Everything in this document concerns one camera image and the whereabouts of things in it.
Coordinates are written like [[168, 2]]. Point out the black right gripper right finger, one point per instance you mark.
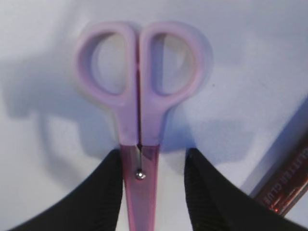
[[215, 204]]

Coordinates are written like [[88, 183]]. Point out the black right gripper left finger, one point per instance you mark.
[[93, 205]]

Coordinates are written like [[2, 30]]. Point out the pink purple scissors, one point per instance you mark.
[[139, 110]]

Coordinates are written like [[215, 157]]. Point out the red glitter glue tube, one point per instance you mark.
[[285, 169]]

